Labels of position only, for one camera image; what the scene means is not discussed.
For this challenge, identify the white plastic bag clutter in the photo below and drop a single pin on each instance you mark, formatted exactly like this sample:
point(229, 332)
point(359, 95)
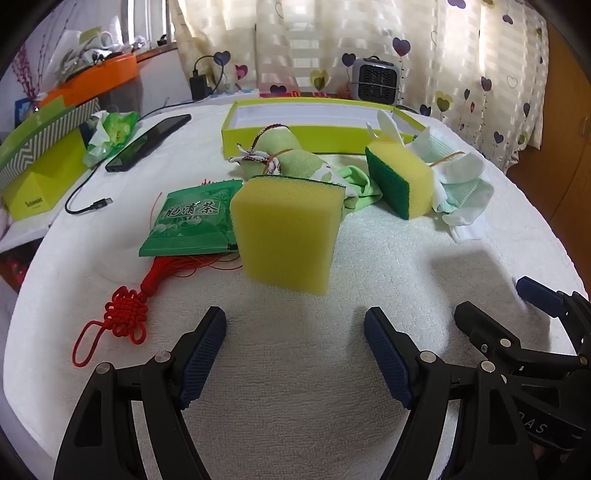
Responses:
point(74, 50)

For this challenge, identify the orange tray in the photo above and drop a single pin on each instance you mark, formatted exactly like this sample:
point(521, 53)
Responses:
point(101, 74)

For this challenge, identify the small grey heater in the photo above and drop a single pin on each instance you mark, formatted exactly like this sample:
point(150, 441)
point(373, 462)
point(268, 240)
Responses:
point(376, 78)

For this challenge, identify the red knot tassel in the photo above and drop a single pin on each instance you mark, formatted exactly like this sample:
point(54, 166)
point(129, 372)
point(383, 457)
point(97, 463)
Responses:
point(157, 277)

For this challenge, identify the pink dried branches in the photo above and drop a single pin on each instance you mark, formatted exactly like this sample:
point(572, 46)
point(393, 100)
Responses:
point(25, 74)

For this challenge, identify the green cloth bundle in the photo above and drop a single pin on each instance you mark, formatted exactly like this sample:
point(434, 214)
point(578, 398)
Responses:
point(295, 159)

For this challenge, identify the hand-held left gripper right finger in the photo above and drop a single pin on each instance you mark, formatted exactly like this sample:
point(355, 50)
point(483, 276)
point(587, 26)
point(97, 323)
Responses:
point(388, 355)

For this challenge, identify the white side table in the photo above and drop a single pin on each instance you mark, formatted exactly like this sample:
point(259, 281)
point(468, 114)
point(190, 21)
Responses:
point(23, 230)

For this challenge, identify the white cloth bundle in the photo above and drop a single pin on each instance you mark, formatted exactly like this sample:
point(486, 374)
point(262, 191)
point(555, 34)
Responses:
point(461, 194)

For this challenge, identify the white power strip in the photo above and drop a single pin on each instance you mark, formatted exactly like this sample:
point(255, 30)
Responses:
point(240, 91)

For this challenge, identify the wooden cabinet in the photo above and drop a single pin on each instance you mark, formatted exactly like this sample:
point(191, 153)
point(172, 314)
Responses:
point(554, 138)

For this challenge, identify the black smartphone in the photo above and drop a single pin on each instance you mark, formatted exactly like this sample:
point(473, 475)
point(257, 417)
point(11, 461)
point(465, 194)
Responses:
point(147, 141)

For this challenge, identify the green tea packet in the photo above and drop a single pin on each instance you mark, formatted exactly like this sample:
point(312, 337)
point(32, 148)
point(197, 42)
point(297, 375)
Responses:
point(189, 221)

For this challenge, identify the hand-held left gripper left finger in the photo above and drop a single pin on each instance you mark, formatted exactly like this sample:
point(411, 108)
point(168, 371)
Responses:
point(203, 350)

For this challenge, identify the black charger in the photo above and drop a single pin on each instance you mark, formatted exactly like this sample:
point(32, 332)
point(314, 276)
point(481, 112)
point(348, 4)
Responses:
point(199, 87)

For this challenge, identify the heart print curtain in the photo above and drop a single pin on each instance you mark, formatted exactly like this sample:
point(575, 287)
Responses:
point(300, 46)

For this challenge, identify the lime green shallow box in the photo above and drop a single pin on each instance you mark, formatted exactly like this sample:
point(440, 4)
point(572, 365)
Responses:
point(295, 138)

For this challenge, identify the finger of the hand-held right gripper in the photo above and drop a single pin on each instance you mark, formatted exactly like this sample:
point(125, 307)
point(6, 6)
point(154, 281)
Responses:
point(538, 295)
point(485, 327)

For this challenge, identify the blue box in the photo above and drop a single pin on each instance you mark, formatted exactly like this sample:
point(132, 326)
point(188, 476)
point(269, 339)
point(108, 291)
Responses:
point(23, 113)

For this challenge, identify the light green flat cloth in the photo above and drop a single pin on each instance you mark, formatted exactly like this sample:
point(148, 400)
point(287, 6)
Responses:
point(360, 180)

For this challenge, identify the yellow sponge green scrub pad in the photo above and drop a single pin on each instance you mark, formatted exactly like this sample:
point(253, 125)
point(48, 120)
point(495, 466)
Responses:
point(286, 230)
point(415, 184)

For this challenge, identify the plaid cloth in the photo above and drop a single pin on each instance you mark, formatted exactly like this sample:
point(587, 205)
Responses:
point(295, 94)

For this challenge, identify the green tissue packet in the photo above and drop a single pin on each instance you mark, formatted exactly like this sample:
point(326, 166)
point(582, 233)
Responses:
point(115, 129)

